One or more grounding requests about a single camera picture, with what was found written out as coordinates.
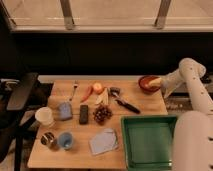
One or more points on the orange carrot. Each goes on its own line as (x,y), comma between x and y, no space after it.
(87,94)

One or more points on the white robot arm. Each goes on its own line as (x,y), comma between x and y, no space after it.
(193,135)

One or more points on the green plastic tray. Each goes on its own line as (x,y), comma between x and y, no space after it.
(147,142)

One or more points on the blue cup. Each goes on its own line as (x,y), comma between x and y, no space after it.
(65,140)

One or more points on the blue sponge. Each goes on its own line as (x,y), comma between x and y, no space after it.
(65,111)

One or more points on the red bowl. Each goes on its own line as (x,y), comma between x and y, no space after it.
(146,79)

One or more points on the red yellow apple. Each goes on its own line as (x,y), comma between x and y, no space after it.
(98,88)

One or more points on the black remote control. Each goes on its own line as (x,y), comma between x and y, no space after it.
(83,116)

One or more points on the small dark metal object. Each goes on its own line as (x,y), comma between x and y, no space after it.
(114,90)

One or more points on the black chair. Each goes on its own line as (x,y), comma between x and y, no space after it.
(16,108)

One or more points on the metal can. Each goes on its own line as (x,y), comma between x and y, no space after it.
(48,139)

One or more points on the grey blue cloth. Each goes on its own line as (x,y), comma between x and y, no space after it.
(104,141)

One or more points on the black handled peeler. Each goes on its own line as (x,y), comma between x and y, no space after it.
(125,104)

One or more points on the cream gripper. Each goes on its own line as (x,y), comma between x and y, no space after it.
(155,82)

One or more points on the bunch of dark grapes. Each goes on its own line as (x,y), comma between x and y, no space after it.
(101,114)

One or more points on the purple bowl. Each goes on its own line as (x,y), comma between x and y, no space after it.
(147,90)

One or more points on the white cup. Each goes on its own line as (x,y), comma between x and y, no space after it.
(44,115)

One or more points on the silver fork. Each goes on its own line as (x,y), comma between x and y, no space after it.
(75,86)

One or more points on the yellow banana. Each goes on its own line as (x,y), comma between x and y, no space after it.
(103,98)

